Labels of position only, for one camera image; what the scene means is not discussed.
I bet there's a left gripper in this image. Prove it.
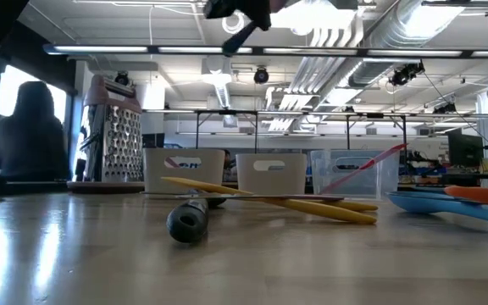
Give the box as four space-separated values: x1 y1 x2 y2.
203 0 290 31

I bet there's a red silicone spatula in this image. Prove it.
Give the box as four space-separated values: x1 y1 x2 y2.
319 142 408 195

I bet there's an iridescent knife black handle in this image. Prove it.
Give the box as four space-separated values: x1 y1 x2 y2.
165 193 345 244

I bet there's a light blue silicone spoon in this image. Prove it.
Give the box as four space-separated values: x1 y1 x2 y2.
385 190 488 229

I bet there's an orange silicone spatula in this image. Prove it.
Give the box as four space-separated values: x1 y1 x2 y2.
444 185 488 209

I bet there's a long ceiling light bar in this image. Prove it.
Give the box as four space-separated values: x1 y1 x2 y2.
42 43 488 59

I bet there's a person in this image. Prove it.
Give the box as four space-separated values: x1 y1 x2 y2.
222 148 237 182
0 80 72 183

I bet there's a wide white plastic bin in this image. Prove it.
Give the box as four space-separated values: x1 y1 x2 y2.
142 147 227 195

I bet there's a small white plastic bin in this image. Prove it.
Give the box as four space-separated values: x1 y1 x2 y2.
235 152 308 196

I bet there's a clear plastic bin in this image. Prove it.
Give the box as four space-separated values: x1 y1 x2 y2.
310 148 401 200

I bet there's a large window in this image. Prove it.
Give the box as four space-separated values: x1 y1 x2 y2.
0 65 69 124

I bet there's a black computer monitor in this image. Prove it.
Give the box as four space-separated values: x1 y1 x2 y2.
446 129 485 169

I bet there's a cluttered workbench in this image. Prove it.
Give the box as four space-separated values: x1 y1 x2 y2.
408 163 488 187

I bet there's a black background table frame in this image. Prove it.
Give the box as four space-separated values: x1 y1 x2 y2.
195 108 409 154

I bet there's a silver ventilation duct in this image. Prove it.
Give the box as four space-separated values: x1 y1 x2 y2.
345 0 468 88

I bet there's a black ceiling-mounted camera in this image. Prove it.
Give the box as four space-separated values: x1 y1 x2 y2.
387 60 426 87

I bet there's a steel box grater pink handle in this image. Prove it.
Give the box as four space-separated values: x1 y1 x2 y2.
66 74 146 195

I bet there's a black aluminium table frame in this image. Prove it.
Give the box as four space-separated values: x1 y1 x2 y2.
0 158 144 203

